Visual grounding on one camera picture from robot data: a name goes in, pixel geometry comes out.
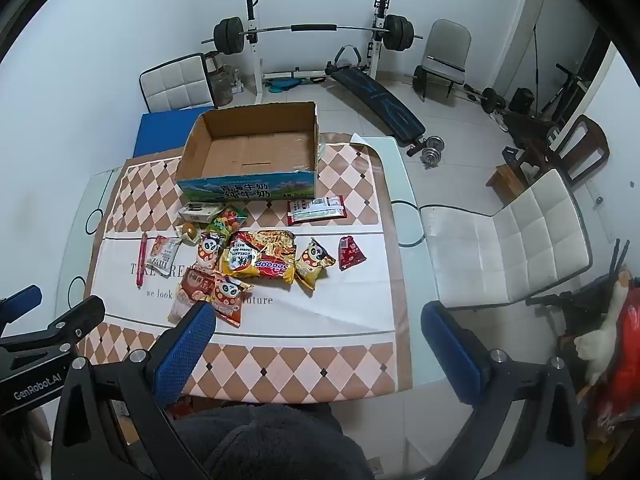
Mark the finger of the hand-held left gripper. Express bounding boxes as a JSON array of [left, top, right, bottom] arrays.
[[0, 285, 43, 313], [0, 295, 107, 357]]

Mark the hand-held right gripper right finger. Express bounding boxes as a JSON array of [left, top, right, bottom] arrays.
[[421, 301, 587, 480]]

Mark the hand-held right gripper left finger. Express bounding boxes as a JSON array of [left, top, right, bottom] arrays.
[[50, 301, 217, 480]]

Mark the brown snack packet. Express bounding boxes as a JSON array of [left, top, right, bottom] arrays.
[[180, 267, 217, 306]]

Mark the red panda snack packet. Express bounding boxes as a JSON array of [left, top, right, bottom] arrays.
[[207, 272, 256, 328]]

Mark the small white snack packet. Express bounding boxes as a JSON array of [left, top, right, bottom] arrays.
[[150, 236, 182, 277]]

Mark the orange panda snack packet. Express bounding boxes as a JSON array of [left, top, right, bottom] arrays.
[[196, 230, 231, 275]]

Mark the yellow red instant noodle packet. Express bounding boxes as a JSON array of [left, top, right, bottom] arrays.
[[220, 229, 298, 286]]

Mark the green colourful candy packet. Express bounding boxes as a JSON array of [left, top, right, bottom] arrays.
[[206, 204, 249, 235]]

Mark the yellow panda snack packet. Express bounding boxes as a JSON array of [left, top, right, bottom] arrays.
[[294, 237, 337, 292]]

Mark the cardboard box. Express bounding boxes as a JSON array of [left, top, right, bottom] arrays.
[[175, 101, 321, 202]]

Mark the red sausage stick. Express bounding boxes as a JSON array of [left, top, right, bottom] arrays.
[[138, 232, 149, 291]]

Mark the white quilted chair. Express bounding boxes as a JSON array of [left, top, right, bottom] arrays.
[[139, 52, 217, 113], [419, 167, 593, 309]]

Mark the person's dark fleece clothing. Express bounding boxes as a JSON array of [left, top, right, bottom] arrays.
[[172, 400, 373, 480]]

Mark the diamond-patterned tablecloth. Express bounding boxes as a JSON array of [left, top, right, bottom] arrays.
[[77, 132, 413, 406]]

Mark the small white snack box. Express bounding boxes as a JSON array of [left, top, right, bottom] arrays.
[[178, 201, 226, 223]]

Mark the small red snack packet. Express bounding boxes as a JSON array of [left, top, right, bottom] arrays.
[[337, 235, 367, 272]]

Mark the white plush toy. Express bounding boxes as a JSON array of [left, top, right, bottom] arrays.
[[572, 270, 633, 386]]

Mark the red bag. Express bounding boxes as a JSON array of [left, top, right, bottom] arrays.
[[595, 290, 640, 431]]

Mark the small wooden stool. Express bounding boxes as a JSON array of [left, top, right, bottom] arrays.
[[485, 164, 528, 203]]

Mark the red white sachet packet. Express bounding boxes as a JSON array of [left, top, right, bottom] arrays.
[[286, 195, 348, 227]]

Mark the metal dumbbell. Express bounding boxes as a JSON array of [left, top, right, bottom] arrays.
[[419, 135, 447, 166]]

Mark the dark wooden chair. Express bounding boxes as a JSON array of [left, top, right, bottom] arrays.
[[502, 114, 611, 188]]

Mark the small barbell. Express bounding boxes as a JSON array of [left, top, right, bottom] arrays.
[[462, 85, 508, 116]]

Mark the black sit-up bench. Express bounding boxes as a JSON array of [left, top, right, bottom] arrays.
[[325, 45, 426, 156]]

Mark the black speaker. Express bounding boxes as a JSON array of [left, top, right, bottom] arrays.
[[509, 87, 535, 113]]

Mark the white barbell rack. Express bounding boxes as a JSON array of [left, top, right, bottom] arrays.
[[242, 0, 393, 106]]

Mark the black scooter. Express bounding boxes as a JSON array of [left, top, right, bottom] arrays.
[[537, 62, 586, 123]]

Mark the grey chair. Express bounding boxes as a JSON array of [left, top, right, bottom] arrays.
[[412, 19, 472, 103]]

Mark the barbell with black plates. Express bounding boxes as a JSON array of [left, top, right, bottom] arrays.
[[201, 16, 423, 56]]

